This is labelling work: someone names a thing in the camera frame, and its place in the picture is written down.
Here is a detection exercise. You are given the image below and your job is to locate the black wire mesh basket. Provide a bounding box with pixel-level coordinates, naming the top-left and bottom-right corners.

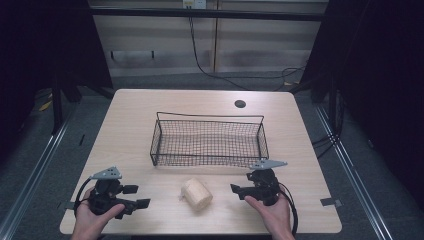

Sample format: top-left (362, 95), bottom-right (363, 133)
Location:
top-left (149, 111), bottom-right (270, 168)

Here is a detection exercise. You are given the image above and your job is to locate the metal floor rail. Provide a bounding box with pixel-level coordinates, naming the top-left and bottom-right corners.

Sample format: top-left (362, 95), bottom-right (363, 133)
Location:
top-left (0, 111), bottom-right (76, 240)
top-left (314, 104), bottom-right (389, 240)

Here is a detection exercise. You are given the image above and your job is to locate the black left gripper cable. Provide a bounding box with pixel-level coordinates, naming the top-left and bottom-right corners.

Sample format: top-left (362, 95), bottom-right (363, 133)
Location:
top-left (73, 177), bottom-right (93, 216)

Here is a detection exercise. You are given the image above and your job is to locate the person's left hand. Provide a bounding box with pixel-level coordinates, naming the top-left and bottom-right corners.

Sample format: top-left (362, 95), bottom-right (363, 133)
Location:
top-left (70, 187), bottom-right (127, 240)

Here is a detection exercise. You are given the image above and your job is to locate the long black wall cable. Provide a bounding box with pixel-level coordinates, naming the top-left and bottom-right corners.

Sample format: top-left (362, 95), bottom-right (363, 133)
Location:
top-left (187, 15), bottom-right (307, 92)

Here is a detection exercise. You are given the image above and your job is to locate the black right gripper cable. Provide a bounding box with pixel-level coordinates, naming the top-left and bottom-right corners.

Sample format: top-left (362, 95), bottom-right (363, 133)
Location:
top-left (279, 182), bottom-right (299, 237)

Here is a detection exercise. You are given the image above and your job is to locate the black curtain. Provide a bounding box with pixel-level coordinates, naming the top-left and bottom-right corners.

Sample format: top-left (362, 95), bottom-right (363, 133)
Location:
top-left (299, 0), bottom-right (424, 214)
top-left (0, 0), bottom-right (114, 164)

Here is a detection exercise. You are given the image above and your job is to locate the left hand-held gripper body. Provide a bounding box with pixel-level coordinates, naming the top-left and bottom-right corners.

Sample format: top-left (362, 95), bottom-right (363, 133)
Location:
top-left (88, 166), bottom-right (138, 220)

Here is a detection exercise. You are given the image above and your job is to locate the person's right hand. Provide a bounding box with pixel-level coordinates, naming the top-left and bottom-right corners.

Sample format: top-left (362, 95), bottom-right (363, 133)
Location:
top-left (244, 193), bottom-right (297, 240)

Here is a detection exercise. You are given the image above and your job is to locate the bundle of black floor cables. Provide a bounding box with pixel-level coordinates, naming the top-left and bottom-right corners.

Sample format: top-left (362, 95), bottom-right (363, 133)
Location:
top-left (311, 89), bottom-right (346, 160)

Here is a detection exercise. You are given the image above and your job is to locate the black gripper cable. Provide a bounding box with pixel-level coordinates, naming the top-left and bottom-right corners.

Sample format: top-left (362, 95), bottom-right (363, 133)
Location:
top-left (279, 182), bottom-right (299, 237)
top-left (73, 177), bottom-right (93, 216)

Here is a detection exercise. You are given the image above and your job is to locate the black upright stand post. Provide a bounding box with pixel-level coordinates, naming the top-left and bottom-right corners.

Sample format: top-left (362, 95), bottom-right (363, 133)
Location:
top-left (50, 78), bottom-right (65, 135)

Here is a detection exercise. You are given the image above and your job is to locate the black horizontal frame bar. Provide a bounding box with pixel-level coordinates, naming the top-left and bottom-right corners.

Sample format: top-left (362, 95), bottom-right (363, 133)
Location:
top-left (89, 7), bottom-right (325, 22)

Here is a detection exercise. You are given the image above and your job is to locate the beige cylindrical bread roll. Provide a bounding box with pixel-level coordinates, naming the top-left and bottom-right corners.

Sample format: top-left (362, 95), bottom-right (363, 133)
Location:
top-left (180, 177), bottom-right (214, 212)

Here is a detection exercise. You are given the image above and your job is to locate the white wall socket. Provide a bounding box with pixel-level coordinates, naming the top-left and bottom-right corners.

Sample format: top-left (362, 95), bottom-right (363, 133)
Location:
top-left (182, 0), bottom-right (207, 10)

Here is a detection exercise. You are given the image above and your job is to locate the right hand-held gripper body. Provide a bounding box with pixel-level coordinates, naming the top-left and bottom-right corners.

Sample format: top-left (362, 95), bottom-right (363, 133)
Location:
top-left (246, 159), bottom-right (289, 207)

